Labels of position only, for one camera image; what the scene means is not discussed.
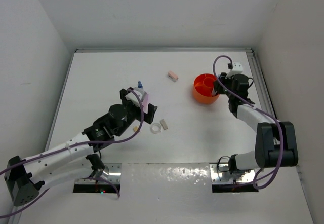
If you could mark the orange round divided container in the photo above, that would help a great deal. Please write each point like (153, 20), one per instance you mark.
(203, 87)

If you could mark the small blue-capped clear bottle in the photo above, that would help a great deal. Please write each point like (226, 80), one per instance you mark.
(140, 86)

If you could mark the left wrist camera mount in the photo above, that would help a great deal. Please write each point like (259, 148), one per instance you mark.
(136, 96)

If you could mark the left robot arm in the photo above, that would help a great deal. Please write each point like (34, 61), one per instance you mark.
(78, 157)

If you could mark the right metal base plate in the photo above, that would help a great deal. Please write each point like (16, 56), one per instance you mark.
(220, 174)

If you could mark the metal base plate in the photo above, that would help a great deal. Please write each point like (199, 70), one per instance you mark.
(220, 174)
(112, 173)

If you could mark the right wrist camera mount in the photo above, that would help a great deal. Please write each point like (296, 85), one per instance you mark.
(234, 68)

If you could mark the clear tape roll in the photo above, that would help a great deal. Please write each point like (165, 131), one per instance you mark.
(156, 128)

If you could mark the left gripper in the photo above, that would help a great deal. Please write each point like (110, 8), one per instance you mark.
(125, 102)

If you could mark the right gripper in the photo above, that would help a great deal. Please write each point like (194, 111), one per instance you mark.
(223, 78)

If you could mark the grey rectangular eraser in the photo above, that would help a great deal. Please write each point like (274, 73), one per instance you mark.
(163, 124)

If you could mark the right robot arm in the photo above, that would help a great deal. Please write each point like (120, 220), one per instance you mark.
(275, 144)

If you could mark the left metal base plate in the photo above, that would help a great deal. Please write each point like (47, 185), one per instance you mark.
(112, 173)

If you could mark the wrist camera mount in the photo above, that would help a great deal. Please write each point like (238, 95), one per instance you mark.
(234, 68)
(136, 96)

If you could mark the pink mini stapler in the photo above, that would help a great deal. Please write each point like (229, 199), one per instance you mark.
(173, 76)

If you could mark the light pink highlighter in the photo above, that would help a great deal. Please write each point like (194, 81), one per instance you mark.
(145, 100)

